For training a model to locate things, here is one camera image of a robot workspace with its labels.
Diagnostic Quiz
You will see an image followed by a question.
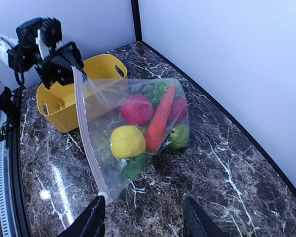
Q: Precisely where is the clear zip top bag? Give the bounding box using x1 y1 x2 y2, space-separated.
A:
73 68 189 203

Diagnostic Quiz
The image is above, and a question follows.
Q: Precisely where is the green cucumber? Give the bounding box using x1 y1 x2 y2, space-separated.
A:
121 154 152 180

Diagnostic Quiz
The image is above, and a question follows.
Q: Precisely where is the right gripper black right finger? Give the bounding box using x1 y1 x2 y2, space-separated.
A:
183 196 228 237

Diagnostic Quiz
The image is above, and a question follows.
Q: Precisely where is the red apple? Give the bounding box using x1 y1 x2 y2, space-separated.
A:
121 94 154 125

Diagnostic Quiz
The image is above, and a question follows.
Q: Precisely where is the black front rail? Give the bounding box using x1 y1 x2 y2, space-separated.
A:
4 86 33 237

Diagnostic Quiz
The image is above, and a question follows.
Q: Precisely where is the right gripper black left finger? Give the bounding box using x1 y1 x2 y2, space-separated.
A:
58 196 106 237

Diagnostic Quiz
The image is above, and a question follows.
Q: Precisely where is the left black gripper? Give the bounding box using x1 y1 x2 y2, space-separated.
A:
35 41 84 89

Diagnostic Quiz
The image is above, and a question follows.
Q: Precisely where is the yellow plastic basket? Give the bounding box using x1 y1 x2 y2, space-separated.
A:
37 54 128 133

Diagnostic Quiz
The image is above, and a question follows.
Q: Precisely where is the white slotted cable duct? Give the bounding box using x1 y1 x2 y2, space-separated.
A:
0 141 11 237

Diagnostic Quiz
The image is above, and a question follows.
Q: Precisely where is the orange carrot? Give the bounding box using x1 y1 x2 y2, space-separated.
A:
145 84 176 152

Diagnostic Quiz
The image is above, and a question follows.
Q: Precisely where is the green cabbage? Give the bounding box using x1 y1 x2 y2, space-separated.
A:
169 123 189 149

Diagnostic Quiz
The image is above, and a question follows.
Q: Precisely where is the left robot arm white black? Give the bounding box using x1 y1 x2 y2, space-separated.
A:
0 29 84 89

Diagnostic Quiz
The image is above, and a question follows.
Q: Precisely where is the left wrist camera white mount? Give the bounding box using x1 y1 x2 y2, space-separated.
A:
16 17 62 60

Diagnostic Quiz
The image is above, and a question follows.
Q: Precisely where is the yellow lemon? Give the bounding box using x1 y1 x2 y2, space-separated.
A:
110 125 146 159

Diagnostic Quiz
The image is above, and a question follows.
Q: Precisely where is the green grapes bunch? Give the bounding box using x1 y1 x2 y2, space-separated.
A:
144 82 168 108

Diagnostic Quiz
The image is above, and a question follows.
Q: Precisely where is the left black frame post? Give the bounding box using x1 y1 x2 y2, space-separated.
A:
131 0 143 42

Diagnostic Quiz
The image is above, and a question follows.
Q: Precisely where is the red tomato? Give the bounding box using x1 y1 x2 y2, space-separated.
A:
169 96 188 122

